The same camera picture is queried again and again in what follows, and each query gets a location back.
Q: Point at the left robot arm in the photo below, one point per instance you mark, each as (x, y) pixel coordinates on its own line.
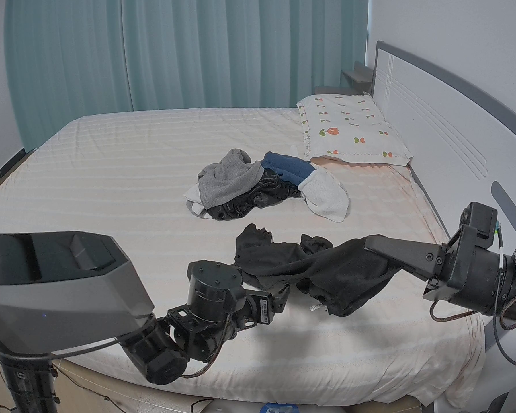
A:
(69, 291)

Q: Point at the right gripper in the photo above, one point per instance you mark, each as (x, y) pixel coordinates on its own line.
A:
(468, 278)

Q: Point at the pile of clothes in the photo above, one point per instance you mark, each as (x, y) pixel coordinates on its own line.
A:
(232, 179)

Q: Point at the bed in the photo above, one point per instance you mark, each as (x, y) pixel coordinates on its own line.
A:
(133, 166)

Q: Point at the blue-green curtain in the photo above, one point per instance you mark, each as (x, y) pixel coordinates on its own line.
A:
(241, 37)
(69, 58)

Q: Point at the grey bedside table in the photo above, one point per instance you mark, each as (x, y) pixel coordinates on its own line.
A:
(352, 80)

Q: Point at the white printed pillow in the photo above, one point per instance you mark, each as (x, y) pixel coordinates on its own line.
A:
(348, 127)

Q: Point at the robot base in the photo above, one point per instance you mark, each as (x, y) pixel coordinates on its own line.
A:
(249, 407)

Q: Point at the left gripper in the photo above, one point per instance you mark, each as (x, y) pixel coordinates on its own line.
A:
(262, 308)

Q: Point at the black T-shirt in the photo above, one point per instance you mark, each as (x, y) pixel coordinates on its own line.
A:
(327, 273)

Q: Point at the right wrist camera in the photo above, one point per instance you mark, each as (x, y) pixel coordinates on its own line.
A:
(481, 220)

